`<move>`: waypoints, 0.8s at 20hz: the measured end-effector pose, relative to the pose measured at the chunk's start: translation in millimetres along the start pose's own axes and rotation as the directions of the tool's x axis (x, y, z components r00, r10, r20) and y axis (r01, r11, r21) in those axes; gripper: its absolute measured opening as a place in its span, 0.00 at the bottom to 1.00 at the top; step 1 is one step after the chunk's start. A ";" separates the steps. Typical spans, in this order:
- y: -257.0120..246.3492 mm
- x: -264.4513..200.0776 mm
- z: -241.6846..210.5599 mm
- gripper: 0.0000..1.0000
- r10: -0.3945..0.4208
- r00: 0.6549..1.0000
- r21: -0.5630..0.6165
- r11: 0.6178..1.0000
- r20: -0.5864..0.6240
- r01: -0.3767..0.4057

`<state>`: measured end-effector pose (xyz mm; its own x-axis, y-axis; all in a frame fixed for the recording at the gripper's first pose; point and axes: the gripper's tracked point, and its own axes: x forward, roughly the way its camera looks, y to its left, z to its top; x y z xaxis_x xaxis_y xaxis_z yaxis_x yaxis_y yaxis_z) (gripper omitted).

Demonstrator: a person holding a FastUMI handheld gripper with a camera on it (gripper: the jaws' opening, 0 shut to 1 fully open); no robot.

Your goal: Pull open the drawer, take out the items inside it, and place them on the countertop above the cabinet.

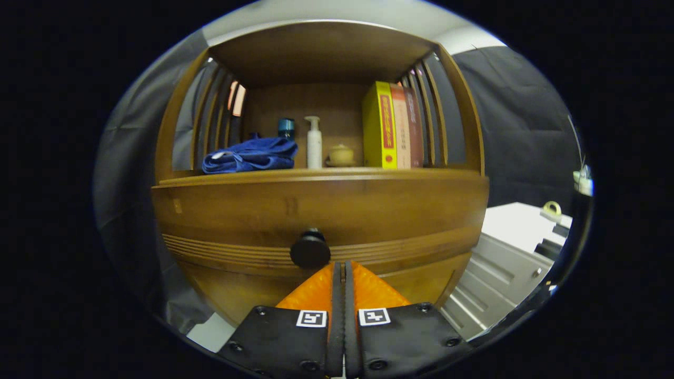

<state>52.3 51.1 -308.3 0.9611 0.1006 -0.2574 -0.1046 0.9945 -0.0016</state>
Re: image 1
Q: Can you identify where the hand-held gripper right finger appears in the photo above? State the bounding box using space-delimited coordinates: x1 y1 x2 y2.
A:
344 261 474 379

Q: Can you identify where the wooden drawer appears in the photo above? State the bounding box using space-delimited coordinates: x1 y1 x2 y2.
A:
152 178 490 278

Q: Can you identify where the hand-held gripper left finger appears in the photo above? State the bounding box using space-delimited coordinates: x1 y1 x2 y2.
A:
217 262 346 378

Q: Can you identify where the blue folded towel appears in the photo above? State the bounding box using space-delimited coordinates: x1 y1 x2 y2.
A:
202 136 299 175

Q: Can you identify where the white green bowl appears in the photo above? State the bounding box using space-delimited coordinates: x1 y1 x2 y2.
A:
573 164 594 197

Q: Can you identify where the yellow book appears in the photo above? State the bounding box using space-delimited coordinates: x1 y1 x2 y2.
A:
362 81 398 169

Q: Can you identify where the beige lidded teacup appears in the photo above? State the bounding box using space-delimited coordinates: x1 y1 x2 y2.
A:
325 144 356 168

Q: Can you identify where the wooden cabinet door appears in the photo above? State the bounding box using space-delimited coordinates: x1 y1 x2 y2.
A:
176 259 327 328
376 252 473 308

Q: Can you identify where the black drawer knob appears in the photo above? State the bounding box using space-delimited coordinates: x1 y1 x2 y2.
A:
290 227 331 269

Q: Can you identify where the white pump bottle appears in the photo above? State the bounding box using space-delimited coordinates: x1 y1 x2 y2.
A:
304 116 323 169

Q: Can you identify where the cream orange book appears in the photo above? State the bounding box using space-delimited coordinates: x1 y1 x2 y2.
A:
391 83 412 169

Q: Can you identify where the wooden cabinet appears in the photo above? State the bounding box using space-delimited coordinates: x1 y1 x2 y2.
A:
152 20 490 330

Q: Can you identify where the white side cabinet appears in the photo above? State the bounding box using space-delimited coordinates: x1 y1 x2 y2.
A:
440 202 573 340

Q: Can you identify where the wooden countertop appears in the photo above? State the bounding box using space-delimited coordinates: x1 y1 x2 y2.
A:
158 166 488 186

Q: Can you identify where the brown book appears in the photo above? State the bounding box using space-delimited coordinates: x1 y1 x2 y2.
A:
403 87 425 168

